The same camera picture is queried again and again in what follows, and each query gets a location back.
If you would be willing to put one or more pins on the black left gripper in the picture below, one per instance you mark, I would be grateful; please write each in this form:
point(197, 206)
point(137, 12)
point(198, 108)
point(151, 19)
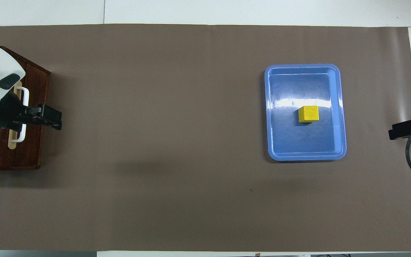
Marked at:
point(4, 114)

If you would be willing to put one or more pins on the wooden drawer with dark front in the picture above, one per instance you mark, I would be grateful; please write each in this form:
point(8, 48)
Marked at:
point(4, 153)

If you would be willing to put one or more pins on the yellow cube block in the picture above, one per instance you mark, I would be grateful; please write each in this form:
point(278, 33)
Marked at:
point(308, 114)

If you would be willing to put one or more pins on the dark wooden drawer cabinet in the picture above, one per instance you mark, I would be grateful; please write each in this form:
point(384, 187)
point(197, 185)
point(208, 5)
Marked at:
point(36, 146)

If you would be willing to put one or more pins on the blue plastic tray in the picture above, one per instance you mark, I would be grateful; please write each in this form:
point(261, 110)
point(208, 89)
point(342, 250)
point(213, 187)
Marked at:
point(291, 142)

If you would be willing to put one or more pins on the brown table mat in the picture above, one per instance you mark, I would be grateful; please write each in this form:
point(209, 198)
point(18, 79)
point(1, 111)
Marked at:
point(191, 142)

